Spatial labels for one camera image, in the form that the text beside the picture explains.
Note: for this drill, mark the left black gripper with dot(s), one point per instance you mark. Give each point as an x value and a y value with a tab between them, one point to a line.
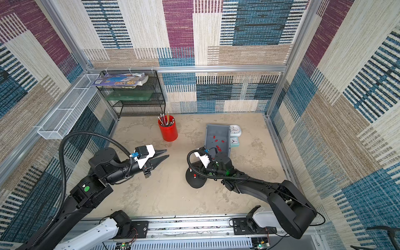
152	165

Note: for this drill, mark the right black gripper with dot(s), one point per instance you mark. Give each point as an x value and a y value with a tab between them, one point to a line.
219	161

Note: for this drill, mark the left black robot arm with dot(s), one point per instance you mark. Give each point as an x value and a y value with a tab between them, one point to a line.
106	170

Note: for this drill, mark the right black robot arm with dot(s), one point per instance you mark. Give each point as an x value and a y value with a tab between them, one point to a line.
291	208

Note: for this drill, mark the black dome screw fixture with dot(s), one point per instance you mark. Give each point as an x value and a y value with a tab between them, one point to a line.
197	182

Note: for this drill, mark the grey plastic parts bin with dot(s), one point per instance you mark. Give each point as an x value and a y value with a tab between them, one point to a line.
217	139

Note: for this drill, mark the red pen cup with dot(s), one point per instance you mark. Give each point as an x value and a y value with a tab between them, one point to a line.
168	128

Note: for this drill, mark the teal square clock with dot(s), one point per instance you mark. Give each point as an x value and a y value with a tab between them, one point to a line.
234	142

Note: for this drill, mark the white round kitchen timer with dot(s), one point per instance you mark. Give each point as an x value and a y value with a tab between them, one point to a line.
235	131

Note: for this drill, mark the green folder on shelf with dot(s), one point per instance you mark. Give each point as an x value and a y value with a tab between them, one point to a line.
129	96

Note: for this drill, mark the colourful book on shelf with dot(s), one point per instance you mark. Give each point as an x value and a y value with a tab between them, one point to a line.
121	80

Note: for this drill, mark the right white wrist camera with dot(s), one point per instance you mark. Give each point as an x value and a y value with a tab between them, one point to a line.
203	158

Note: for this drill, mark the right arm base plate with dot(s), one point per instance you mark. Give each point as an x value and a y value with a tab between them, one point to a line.
243	226

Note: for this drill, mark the black wire shelf rack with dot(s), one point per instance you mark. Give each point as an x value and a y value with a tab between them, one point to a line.
153	107

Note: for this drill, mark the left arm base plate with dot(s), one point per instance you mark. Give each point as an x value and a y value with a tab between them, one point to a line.
135	229

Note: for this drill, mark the white wire mesh basket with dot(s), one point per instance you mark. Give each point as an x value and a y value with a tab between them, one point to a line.
66	114

